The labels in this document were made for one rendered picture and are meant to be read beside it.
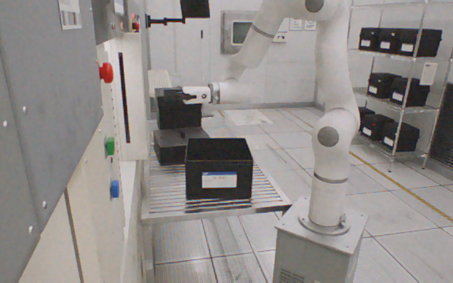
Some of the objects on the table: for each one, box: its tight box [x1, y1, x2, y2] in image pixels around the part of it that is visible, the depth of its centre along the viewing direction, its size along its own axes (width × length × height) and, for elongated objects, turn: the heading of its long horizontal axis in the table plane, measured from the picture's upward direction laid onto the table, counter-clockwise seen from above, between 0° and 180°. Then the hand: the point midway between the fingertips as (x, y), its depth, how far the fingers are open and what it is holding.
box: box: [154, 87, 203, 130], centre depth 220 cm, size 29×29×25 cm
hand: (169, 94), depth 121 cm, fingers open, 4 cm apart
